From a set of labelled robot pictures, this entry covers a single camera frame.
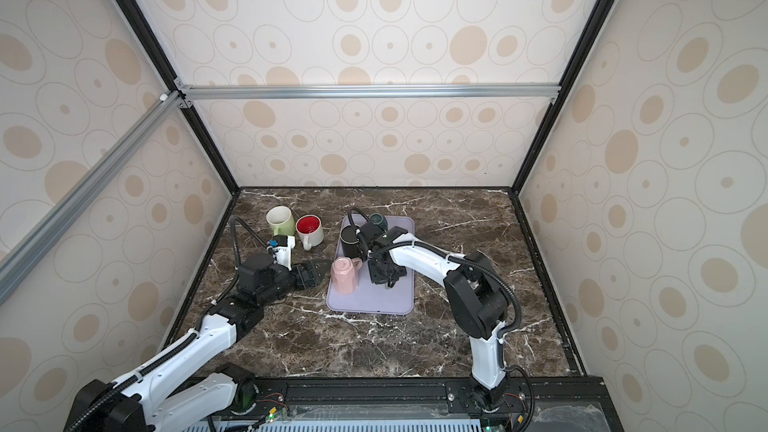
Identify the black mug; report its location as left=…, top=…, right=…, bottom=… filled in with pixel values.
left=340, top=225, right=364, bottom=259

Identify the pink faceted mug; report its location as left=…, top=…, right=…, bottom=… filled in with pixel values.
left=331, top=257, right=363, bottom=295

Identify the right black frame post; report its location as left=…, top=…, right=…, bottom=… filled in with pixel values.
left=511, top=0, right=616, bottom=197

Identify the left diagonal aluminium rail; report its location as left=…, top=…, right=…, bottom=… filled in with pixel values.
left=1, top=91, right=182, bottom=302

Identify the horizontal aluminium rail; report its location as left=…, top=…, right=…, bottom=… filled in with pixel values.
left=180, top=83, right=561, bottom=100

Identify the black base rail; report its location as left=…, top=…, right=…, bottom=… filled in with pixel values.
left=203, top=375, right=625, bottom=432

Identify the dark green mug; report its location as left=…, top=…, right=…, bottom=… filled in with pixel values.
left=369, top=213, right=388, bottom=232

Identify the lavender plastic tray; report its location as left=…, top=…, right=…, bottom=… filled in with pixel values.
left=325, top=213, right=416, bottom=316

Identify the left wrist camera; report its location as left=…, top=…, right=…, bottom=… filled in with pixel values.
left=268, top=235, right=296, bottom=269

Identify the white mug red inside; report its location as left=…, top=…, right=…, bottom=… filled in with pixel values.
left=296, top=215, right=325, bottom=251

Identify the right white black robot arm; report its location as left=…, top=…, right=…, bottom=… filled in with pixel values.
left=340, top=207, right=522, bottom=412

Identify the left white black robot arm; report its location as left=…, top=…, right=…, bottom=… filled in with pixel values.
left=65, top=217, right=332, bottom=431

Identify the black frame post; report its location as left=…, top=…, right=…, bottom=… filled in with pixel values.
left=114, top=0, right=240, bottom=196
left=511, top=0, right=616, bottom=197

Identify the left black frame post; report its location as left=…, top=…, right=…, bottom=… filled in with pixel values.
left=114, top=0, right=240, bottom=196

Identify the light green mug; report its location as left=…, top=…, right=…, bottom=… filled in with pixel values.
left=266, top=205, right=296, bottom=236

